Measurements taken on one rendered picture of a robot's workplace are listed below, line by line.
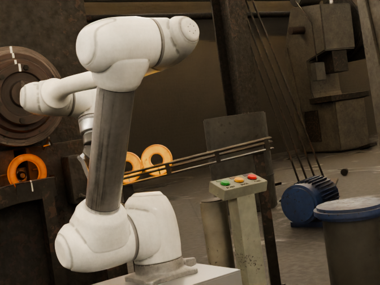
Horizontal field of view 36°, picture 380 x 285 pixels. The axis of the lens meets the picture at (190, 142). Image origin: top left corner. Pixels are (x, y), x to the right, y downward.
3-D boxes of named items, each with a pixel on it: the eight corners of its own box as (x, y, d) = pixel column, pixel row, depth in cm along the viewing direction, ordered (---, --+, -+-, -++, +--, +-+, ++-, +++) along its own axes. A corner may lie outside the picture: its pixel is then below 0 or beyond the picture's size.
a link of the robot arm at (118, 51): (135, 272, 181) (69, 292, 168) (109, 243, 192) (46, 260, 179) (172, 26, 148) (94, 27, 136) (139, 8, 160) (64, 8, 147)
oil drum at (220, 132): (202, 213, 561) (189, 120, 557) (250, 201, 593) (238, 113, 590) (241, 217, 511) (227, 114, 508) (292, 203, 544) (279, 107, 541)
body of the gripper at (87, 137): (108, 135, 205) (111, 160, 202) (83, 140, 205) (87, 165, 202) (103, 128, 198) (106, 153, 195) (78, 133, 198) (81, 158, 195)
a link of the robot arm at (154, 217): (193, 254, 187) (181, 185, 187) (143, 268, 176) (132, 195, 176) (165, 251, 200) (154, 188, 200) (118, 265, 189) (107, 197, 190)
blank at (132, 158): (107, 155, 293) (107, 156, 290) (138, 148, 293) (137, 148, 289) (115, 186, 294) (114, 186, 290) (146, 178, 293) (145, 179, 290)
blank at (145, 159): (137, 148, 293) (137, 149, 289) (168, 140, 292) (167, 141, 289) (145, 178, 293) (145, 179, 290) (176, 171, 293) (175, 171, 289)
